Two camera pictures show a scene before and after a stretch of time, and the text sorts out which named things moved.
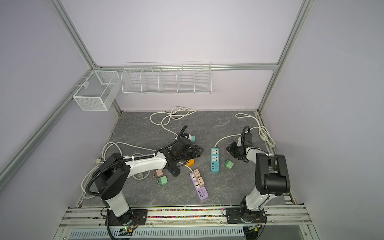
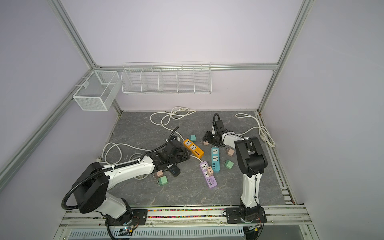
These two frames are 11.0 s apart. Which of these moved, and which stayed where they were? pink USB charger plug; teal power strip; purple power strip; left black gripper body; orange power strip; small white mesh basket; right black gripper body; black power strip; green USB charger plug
Moved: orange power strip; purple power strip; right black gripper body
Stayed: small white mesh basket; black power strip; green USB charger plug; pink USB charger plug; teal power strip; left black gripper body
